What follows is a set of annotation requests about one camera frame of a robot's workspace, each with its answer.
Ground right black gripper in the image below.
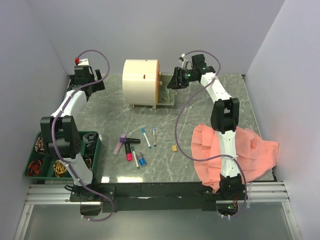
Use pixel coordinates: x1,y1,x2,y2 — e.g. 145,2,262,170
166,67,197,90

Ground cream round drawer cabinet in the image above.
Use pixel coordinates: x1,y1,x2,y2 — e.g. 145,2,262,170
122,59,175,108

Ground yellow eraser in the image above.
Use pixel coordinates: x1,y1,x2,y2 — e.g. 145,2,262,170
172,145,178,152

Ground blue bottle grey cap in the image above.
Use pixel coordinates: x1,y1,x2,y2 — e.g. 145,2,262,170
137,152,147,167

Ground green clip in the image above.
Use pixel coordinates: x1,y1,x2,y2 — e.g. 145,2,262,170
161,95,171,102

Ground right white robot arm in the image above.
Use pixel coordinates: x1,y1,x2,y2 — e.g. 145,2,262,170
167,50,247,200

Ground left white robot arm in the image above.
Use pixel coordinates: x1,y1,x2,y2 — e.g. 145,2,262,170
40,59,105,201

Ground grey cloth bundle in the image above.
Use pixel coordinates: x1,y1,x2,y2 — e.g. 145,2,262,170
82,132,98,146

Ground purple cap black highlighter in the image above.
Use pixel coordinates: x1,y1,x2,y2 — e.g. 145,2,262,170
119,135,141,144

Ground light blue acrylic marker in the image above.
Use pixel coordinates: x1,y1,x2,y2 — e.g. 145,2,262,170
141,128,152,149

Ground pink cap black highlighter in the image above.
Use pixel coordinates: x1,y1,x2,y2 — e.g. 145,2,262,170
124,142,133,162

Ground green cap silver marker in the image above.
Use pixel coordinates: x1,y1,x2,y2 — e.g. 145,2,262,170
131,146,140,169

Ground green compartment tray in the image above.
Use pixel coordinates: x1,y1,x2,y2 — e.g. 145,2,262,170
23,130,103,179

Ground salmon pink cloth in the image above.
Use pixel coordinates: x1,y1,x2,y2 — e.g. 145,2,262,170
191,124,279,193

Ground black base bar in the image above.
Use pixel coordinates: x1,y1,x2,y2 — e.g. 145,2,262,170
64,182,247,216

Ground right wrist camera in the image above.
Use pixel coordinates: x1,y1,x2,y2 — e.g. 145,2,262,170
179,53,190,71

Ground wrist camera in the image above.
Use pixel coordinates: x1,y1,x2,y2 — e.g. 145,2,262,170
74,57,90,67
179,53,190,71

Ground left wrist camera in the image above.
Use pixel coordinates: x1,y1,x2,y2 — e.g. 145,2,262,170
74,57,90,67

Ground leopard hair ties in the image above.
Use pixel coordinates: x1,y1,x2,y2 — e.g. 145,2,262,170
34,136,46,154

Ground yellow hair ties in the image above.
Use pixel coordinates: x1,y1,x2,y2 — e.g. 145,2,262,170
53,159,69,177

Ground orange black hair ties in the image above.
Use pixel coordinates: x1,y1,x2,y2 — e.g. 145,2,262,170
27,159,43,177

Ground aluminium rail frame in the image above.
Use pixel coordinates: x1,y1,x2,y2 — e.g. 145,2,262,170
14,181,302,240

